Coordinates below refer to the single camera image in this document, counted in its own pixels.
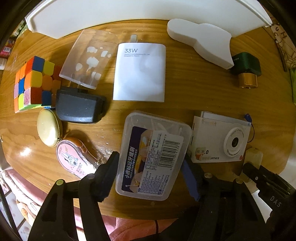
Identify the white toy camera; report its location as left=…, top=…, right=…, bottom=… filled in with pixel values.
left=187, top=111, right=253, bottom=163

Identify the colourful magic cube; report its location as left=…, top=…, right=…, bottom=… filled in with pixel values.
left=14, top=56, right=62, bottom=113

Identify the black power adapter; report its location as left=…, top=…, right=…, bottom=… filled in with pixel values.
left=55, top=87, right=106, bottom=123

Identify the clear acrylic block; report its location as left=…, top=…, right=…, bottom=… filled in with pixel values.
left=59, top=29, right=119, bottom=89

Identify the letter print fabric bag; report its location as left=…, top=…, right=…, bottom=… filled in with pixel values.
left=264, top=24, right=295, bottom=69

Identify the white 33W charger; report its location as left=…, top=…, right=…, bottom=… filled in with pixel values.
left=113, top=35, right=166, bottom=102

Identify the pink correction tape dispenser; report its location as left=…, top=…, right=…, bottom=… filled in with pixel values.
left=56, top=137, right=107, bottom=179

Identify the white plastic storage bin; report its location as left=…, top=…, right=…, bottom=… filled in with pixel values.
left=25, top=0, right=272, bottom=39

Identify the white foam sponge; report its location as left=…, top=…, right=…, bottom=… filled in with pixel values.
left=167, top=19, right=234, bottom=69

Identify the round gold tin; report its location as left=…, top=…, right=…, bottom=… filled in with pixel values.
left=37, top=109, right=63, bottom=147

